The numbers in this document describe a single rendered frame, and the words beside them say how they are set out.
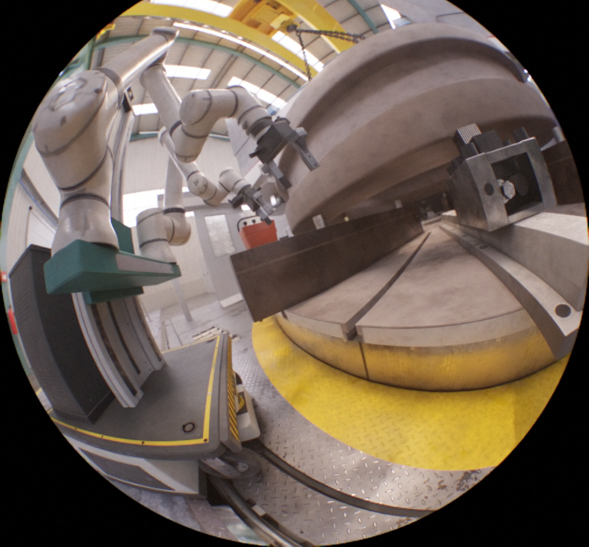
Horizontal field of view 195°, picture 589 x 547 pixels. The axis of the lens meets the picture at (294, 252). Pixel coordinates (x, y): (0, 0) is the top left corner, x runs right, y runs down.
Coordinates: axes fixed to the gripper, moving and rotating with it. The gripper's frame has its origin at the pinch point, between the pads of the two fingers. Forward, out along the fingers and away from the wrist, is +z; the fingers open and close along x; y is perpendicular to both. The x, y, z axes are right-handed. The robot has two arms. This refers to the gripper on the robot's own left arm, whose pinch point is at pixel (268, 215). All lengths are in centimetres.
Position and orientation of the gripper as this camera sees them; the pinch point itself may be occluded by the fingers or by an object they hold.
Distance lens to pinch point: 78.8
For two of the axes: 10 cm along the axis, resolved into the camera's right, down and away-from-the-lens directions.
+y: 7.1, -6.7, 2.4
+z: 6.9, 7.2, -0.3
